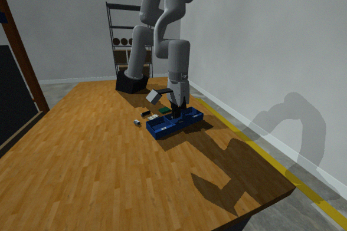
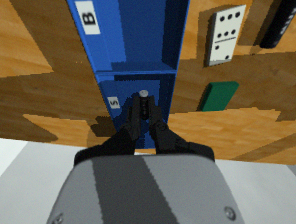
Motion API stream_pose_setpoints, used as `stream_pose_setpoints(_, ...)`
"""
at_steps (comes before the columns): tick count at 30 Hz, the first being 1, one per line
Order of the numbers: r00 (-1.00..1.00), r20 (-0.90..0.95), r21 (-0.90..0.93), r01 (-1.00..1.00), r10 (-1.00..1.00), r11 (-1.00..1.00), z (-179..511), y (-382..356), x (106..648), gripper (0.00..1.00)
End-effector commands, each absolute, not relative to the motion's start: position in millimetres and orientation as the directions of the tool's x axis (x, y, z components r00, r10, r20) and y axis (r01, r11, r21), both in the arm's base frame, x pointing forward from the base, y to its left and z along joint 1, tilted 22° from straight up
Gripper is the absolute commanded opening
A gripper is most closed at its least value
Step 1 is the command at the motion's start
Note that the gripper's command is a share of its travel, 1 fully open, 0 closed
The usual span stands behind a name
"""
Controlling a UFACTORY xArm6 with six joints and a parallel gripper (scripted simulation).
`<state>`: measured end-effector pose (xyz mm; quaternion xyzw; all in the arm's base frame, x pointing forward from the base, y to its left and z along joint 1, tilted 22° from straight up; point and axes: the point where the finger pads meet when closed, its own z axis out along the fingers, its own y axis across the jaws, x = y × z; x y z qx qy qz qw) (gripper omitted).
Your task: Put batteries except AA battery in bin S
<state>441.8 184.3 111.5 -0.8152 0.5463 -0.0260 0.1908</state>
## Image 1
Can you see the blue rack of three bins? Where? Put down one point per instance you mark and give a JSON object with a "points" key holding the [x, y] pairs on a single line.
{"points": [[162, 126]]}

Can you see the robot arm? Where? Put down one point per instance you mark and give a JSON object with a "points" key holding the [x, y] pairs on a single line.
{"points": [[175, 50]]}

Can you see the white domino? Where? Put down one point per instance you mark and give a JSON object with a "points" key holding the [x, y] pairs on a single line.
{"points": [[153, 117]]}

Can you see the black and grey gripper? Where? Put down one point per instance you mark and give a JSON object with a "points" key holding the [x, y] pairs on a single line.
{"points": [[179, 97]]}

